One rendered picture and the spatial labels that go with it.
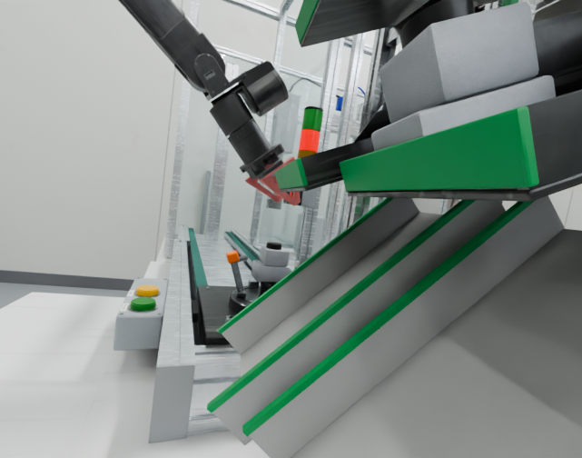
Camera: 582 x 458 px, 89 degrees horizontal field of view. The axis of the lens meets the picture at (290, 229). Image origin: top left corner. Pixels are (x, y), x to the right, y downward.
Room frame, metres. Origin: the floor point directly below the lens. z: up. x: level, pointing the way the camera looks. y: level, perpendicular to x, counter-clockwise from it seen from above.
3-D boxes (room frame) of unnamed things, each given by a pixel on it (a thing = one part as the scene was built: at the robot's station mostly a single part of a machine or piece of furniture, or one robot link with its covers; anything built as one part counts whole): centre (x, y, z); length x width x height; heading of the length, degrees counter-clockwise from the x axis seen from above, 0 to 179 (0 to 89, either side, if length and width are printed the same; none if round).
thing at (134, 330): (0.56, 0.26, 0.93); 0.21 x 0.07 x 0.06; 21
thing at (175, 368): (0.76, 0.27, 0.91); 0.89 x 0.06 x 0.11; 21
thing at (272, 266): (0.56, 0.02, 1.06); 0.08 x 0.04 x 0.07; 111
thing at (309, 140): (0.78, -0.02, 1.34); 0.05 x 0.05 x 0.05
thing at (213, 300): (0.56, 0.03, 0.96); 0.24 x 0.24 x 0.02; 21
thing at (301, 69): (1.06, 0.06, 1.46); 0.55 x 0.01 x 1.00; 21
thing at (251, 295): (0.56, 0.03, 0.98); 0.14 x 0.14 x 0.02
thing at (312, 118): (0.78, -0.02, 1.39); 0.05 x 0.05 x 0.05
